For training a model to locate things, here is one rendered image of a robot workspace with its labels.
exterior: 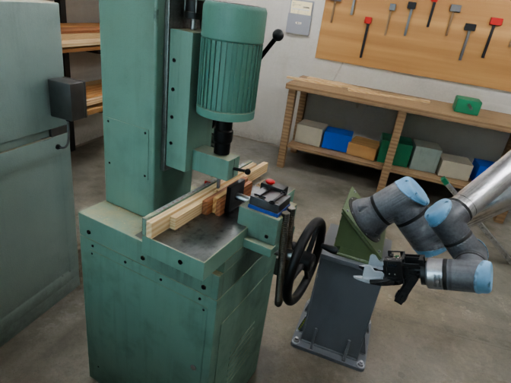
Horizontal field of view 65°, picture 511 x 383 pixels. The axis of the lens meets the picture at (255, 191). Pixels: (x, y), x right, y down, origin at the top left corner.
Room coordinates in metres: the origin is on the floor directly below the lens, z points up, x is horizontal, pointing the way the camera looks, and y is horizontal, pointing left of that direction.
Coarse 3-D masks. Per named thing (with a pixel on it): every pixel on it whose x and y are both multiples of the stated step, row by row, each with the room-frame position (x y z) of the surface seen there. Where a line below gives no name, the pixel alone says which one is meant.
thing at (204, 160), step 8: (200, 152) 1.19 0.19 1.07; (208, 152) 1.20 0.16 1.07; (192, 160) 1.20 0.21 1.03; (200, 160) 1.19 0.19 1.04; (208, 160) 1.18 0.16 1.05; (216, 160) 1.17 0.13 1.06; (224, 160) 1.15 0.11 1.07; (232, 160) 1.16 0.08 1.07; (192, 168) 1.20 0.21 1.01; (200, 168) 1.19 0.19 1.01; (208, 168) 1.18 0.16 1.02; (216, 168) 1.16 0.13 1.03; (224, 168) 1.15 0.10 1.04; (232, 168) 1.17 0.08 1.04; (216, 176) 1.16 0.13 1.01; (224, 176) 1.15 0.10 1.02; (232, 176) 1.18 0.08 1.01
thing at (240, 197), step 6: (240, 180) 1.18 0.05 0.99; (228, 186) 1.13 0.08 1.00; (234, 186) 1.14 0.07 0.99; (240, 186) 1.17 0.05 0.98; (228, 192) 1.12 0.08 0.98; (234, 192) 1.14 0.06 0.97; (240, 192) 1.18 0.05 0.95; (228, 198) 1.12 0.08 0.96; (234, 198) 1.15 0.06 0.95; (240, 198) 1.14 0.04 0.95; (246, 198) 1.13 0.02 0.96; (228, 204) 1.12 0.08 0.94; (234, 204) 1.15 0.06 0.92; (228, 210) 1.12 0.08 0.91
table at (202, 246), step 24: (288, 192) 1.35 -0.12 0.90; (216, 216) 1.10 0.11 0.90; (144, 240) 0.93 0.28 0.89; (168, 240) 0.93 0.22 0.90; (192, 240) 0.95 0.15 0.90; (216, 240) 0.96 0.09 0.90; (240, 240) 1.02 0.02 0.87; (168, 264) 0.90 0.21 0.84; (192, 264) 0.86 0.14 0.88; (216, 264) 0.91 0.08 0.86
